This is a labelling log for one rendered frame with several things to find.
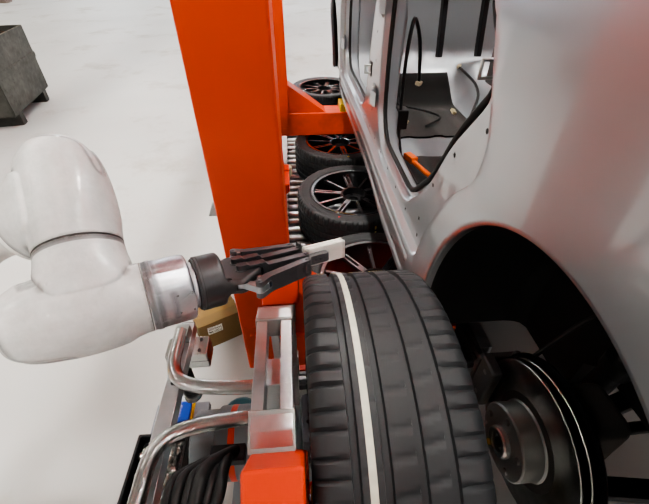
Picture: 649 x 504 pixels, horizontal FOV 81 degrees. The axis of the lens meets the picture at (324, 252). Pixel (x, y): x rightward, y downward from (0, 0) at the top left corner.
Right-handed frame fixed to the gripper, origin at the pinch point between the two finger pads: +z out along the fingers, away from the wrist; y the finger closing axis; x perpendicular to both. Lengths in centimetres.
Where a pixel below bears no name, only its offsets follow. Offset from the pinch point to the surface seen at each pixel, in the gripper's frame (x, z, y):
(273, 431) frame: -18.7, -15.1, 11.9
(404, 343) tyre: -10.6, 5.4, 14.1
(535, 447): -38, 31, 24
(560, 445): -34, 31, 28
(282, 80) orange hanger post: 24, 85, -206
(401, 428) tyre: -16.5, -1.1, 21.8
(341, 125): -7, 126, -197
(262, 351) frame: -15.2, -11.6, -0.4
